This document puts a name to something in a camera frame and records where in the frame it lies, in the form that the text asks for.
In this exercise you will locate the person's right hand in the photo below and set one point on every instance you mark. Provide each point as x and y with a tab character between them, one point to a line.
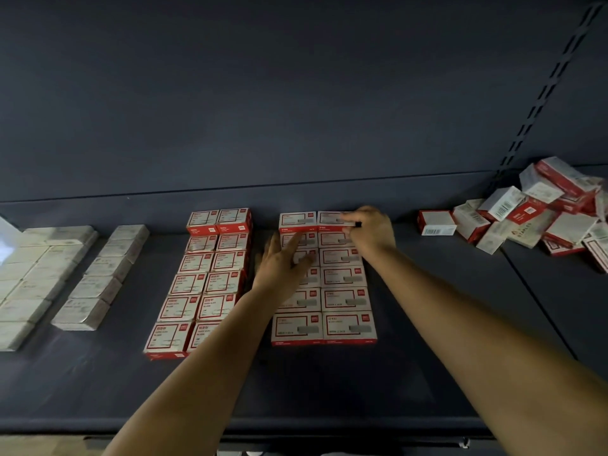
372	232

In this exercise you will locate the person's left hand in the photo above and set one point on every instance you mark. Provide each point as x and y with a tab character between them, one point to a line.
280	275

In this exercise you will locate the dark metal shelf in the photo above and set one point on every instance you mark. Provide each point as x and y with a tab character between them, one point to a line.
285	80

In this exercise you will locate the person's right forearm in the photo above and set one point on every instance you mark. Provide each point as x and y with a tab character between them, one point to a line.
494	356

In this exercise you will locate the pile of red white boxes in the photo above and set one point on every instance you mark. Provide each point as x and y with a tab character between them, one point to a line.
532	209

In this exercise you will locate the person's left forearm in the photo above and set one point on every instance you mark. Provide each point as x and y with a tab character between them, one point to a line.
190	384

